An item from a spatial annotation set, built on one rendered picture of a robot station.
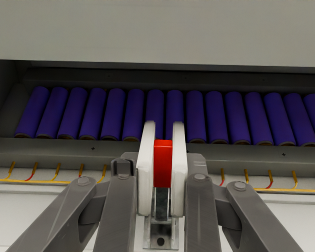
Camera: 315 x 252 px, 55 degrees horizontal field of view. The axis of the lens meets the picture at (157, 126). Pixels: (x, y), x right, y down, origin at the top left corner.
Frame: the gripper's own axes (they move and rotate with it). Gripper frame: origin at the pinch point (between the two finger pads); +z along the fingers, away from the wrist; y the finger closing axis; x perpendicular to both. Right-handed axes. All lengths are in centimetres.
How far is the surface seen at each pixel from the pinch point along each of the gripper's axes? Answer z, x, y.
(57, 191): 5.0, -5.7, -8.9
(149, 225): 1.3, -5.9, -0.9
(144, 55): -1.4, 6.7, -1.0
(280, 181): 7.1, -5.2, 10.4
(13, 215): 3.5, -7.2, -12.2
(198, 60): -1.3, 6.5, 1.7
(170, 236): 2.3, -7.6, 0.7
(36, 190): 5.0, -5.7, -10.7
